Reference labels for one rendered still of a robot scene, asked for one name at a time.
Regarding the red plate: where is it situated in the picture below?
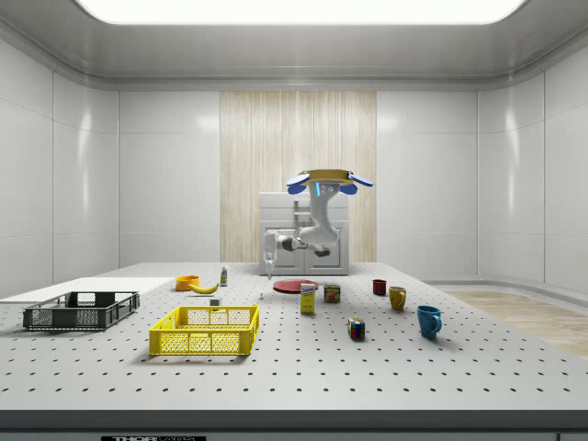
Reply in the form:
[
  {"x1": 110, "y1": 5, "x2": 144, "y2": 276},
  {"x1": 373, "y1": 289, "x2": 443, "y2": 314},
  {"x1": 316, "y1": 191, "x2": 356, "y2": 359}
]
[{"x1": 272, "y1": 278, "x2": 320, "y2": 296}]

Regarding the white cabinet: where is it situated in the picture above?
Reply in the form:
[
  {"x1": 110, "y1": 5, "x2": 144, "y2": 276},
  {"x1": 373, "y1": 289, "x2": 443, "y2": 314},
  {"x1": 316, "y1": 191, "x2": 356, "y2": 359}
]
[{"x1": 258, "y1": 191, "x2": 351, "y2": 277}]

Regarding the yellow and white box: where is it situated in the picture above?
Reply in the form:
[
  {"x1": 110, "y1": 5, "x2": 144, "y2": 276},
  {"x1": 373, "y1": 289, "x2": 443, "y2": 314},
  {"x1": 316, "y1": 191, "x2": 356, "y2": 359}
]
[{"x1": 300, "y1": 282, "x2": 320, "y2": 316}]

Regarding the yellow basket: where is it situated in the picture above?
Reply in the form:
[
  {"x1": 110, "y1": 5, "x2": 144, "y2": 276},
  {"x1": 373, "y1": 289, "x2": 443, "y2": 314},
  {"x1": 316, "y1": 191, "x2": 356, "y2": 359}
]
[{"x1": 148, "y1": 304, "x2": 261, "y2": 356}]

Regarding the puzzle cube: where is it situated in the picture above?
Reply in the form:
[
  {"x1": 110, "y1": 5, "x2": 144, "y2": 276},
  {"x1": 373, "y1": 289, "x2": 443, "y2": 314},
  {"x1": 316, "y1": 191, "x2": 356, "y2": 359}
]
[{"x1": 346, "y1": 317, "x2": 368, "y2": 342}]

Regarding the yellow mug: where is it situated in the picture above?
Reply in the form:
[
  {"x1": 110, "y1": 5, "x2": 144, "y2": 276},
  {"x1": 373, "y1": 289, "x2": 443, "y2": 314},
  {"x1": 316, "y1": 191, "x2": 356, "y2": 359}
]
[{"x1": 388, "y1": 286, "x2": 408, "y2": 312}]

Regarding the white board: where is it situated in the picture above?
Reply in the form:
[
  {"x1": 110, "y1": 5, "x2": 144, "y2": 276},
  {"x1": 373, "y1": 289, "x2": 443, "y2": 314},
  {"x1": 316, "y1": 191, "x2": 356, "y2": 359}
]
[{"x1": 0, "y1": 277, "x2": 176, "y2": 305}]

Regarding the blue mug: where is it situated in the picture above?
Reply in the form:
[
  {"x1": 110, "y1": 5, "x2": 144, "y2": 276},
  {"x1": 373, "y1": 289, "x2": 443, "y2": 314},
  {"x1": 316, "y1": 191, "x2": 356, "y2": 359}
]
[{"x1": 415, "y1": 304, "x2": 444, "y2": 341}]

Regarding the dark grey basket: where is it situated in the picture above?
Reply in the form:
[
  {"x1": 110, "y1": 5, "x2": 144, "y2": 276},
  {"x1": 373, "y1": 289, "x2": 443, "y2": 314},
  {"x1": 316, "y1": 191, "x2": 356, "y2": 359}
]
[{"x1": 22, "y1": 290, "x2": 141, "y2": 334}]

